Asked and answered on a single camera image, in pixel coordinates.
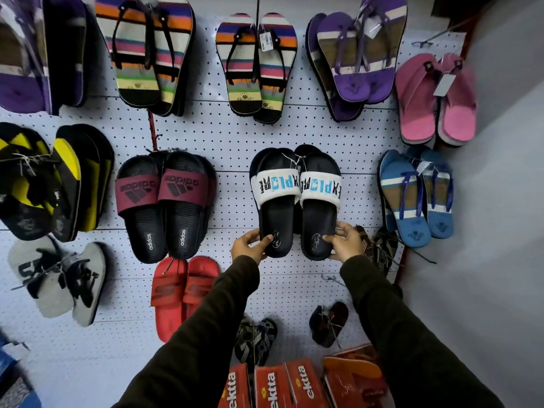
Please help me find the person's right hand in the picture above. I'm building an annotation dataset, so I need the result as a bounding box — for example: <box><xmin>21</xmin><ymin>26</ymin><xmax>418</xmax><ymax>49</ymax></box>
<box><xmin>322</xmin><ymin>222</ymin><xmax>365</xmax><ymax>263</ymax></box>

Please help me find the person's left hand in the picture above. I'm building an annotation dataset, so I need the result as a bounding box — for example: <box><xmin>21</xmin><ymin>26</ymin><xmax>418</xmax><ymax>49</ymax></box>
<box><xmin>231</xmin><ymin>228</ymin><xmax>275</xmax><ymax>265</ymax></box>

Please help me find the black slide white lettered strap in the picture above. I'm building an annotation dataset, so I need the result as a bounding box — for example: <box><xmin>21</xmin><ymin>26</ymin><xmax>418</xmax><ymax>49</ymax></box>
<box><xmin>249</xmin><ymin>147</ymin><xmax>302</xmax><ymax>259</ymax></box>
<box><xmin>294</xmin><ymin>144</ymin><xmax>343</xmax><ymax>262</ymax></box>

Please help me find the person's left forearm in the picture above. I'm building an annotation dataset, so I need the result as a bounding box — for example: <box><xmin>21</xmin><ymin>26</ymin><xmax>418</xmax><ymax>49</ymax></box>
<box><xmin>112</xmin><ymin>255</ymin><xmax>261</xmax><ymax>408</ymax></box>

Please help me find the person's right forearm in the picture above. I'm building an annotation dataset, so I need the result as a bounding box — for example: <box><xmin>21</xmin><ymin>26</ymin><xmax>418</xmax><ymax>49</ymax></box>
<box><xmin>339</xmin><ymin>255</ymin><xmax>505</xmax><ymax>408</ymax></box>

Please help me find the black brown patterned flip-flop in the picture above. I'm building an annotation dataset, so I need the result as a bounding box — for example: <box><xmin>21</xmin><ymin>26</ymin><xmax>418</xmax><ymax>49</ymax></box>
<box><xmin>355</xmin><ymin>225</ymin><xmax>375</xmax><ymax>265</ymax></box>
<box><xmin>372</xmin><ymin>227</ymin><xmax>400</xmax><ymax>277</ymax></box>

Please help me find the small dark brown flip-flop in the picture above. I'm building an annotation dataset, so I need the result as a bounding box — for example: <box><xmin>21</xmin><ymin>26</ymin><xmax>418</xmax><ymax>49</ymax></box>
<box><xmin>309</xmin><ymin>306</ymin><xmax>334</xmax><ymax>347</ymax></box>
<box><xmin>325</xmin><ymin>301</ymin><xmax>349</xmax><ymax>349</ymax></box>

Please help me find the red slide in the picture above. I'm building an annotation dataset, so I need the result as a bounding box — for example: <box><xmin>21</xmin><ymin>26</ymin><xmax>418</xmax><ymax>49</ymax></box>
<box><xmin>182</xmin><ymin>256</ymin><xmax>221</xmax><ymax>320</ymax></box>
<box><xmin>150</xmin><ymin>257</ymin><xmax>189</xmax><ymax>344</ymax></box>

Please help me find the blue brown striped flip-flop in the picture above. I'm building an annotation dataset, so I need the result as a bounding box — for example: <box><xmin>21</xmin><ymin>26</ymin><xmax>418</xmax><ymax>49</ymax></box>
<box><xmin>414</xmin><ymin>148</ymin><xmax>455</xmax><ymax>240</ymax></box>
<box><xmin>378</xmin><ymin>149</ymin><xmax>434</xmax><ymax>249</ymax></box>

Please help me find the black white patterned small sandal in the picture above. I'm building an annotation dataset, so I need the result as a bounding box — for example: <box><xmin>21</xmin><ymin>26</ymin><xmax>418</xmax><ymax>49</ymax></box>
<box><xmin>234</xmin><ymin>318</ymin><xmax>256</xmax><ymax>370</ymax></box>
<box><xmin>252</xmin><ymin>318</ymin><xmax>278</xmax><ymax>367</ymax></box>

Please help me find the white pegboard panel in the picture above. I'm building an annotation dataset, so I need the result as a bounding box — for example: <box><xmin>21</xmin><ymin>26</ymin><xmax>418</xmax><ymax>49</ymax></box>
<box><xmin>0</xmin><ymin>0</ymin><xmax>468</xmax><ymax>408</ymax></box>

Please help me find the orange packaged footwear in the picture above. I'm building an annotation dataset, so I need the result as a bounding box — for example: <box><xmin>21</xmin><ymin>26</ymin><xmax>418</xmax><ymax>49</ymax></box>
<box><xmin>322</xmin><ymin>343</ymin><xmax>392</xmax><ymax>408</ymax></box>

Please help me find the orange shoe box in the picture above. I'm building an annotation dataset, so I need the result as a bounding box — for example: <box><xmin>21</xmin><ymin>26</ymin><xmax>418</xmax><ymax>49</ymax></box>
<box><xmin>285</xmin><ymin>358</ymin><xmax>331</xmax><ymax>408</ymax></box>
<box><xmin>254</xmin><ymin>364</ymin><xmax>295</xmax><ymax>408</ymax></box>
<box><xmin>217</xmin><ymin>363</ymin><xmax>252</xmax><ymax>408</ymax></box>

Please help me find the small rainbow striped flip-flop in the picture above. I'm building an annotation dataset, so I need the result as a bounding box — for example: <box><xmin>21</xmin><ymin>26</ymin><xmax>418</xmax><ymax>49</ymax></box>
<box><xmin>253</xmin><ymin>12</ymin><xmax>298</xmax><ymax>125</ymax></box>
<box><xmin>215</xmin><ymin>13</ymin><xmax>263</xmax><ymax>117</ymax></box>

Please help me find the pink flip-flop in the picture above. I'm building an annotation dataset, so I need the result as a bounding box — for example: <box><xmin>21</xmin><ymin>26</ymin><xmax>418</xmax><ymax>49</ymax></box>
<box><xmin>437</xmin><ymin>53</ymin><xmax>478</xmax><ymax>147</ymax></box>
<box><xmin>395</xmin><ymin>53</ymin><xmax>439</xmax><ymax>146</ymax></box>

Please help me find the red metal display hook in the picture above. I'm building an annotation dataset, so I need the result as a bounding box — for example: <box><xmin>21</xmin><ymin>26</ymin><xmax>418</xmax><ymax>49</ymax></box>
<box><xmin>146</xmin><ymin>109</ymin><xmax>160</xmax><ymax>152</ymax></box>

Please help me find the purple brown striped flip-flop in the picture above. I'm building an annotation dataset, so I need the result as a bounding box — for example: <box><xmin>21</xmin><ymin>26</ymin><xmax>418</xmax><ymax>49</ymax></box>
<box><xmin>355</xmin><ymin>0</ymin><xmax>409</xmax><ymax>105</ymax></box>
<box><xmin>306</xmin><ymin>12</ymin><xmax>372</xmax><ymax>123</ymax></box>

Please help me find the grey black sandal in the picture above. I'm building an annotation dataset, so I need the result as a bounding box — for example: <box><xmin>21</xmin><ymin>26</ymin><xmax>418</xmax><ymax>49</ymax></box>
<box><xmin>7</xmin><ymin>235</ymin><xmax>76</xmax><ymax>319</ymax></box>
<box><xmin>68</xmin><ymin>242</ymin><xmax>108</xmax><ymax>328</ymax></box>

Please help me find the yellow black flip-flop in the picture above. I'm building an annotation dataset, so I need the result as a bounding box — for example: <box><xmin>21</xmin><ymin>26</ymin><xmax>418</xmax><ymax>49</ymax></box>
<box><xmin>0</xmin><ymin>122</ymin><xmax>82</xmax><ymax>243</ymax></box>
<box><xmin>53</xmin><ymin>124</ymin><xmax>115</xmax><ymax>243</ymax></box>

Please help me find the white paper tag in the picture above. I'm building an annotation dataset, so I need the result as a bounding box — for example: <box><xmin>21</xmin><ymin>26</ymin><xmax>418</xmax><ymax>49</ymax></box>
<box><xmin>433</xmin><ymin>73</ymin><xmax>456</xmax><ymax>97</ymax></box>

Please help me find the large rainbow striped flip-flop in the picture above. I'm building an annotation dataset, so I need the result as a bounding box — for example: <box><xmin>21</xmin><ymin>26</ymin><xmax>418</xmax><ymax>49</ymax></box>
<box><xmin>94</xmin><ymin>0</ymin><xmax>162</xmax><ymax>109</ymax></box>
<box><xmin>146</xmin><ymin>0</ymin><xmax>196</xmax><ymax>118</ymax></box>

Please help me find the bare metal display hook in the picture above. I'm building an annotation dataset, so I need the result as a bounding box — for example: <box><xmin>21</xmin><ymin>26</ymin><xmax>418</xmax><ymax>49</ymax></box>
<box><xmin>411</xmin><ymin>12</ymin><xmax>482</xmax><ymax>50</ymax></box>

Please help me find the large purple striped flip-flop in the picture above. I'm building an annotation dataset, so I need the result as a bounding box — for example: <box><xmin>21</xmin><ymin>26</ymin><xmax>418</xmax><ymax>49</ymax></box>
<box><xmin>44</xmin><ymin>0</ymin><xmax>88</xmax><ymax>109</ymax></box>
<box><xmin>0</xmin><ymin>0</ymin><xmax>54</xmax><ymax>116</ymax></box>

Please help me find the blue packaged item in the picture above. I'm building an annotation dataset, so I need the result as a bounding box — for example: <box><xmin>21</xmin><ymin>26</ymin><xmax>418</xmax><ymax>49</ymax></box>
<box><xmin>0</xmin><ymin>330</ymin><xmax>44</xmax><ymax>408</ymax></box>

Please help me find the black slide maroon strap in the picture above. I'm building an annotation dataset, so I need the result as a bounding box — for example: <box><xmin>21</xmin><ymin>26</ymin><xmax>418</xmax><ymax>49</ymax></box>
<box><xmin>115</xmin><ymin>155</ymin><xmax>167</xmax><ymax>265</ymax></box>
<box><xmin>158</xmin><ymin>150</ymin><xmax>218</xmax><ymax>261</ymax></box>

